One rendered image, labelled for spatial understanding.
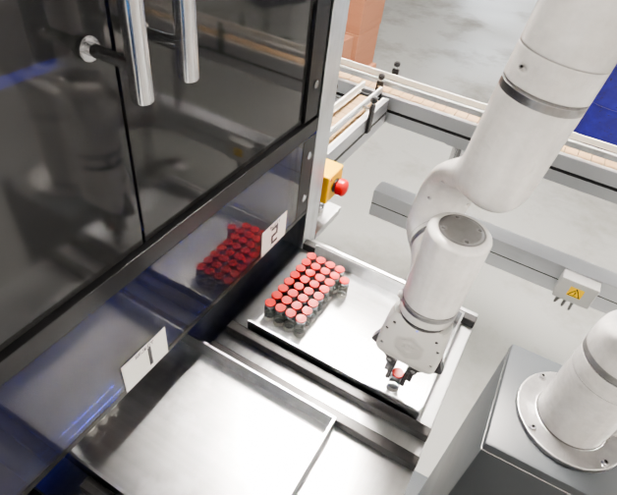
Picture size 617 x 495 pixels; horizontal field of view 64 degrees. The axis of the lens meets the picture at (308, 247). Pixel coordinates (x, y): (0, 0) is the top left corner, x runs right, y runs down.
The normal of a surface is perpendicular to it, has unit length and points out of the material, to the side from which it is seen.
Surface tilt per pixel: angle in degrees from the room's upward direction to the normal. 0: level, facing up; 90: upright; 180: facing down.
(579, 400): 90
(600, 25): 89
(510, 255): 90
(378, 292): 0
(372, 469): 0
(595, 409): 90
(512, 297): 0
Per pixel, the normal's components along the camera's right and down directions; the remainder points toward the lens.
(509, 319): 0.11, -0.73
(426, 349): -0.41, 0.57
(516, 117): -0.65, 0.42
